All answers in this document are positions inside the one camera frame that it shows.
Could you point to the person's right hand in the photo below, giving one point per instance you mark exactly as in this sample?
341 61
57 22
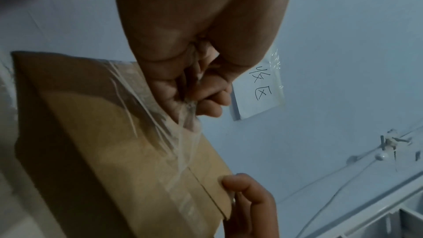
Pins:
254 210

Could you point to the person's left hand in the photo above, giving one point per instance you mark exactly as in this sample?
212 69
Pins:
198 17

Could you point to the clear packing tape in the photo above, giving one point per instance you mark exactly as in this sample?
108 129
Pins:
188 132

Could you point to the brown cardboard box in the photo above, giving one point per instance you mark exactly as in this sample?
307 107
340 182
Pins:
99 153

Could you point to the white metal rack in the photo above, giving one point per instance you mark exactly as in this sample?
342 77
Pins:
396 197

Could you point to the white paper wall note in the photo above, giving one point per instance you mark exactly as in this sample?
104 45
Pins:
261 96

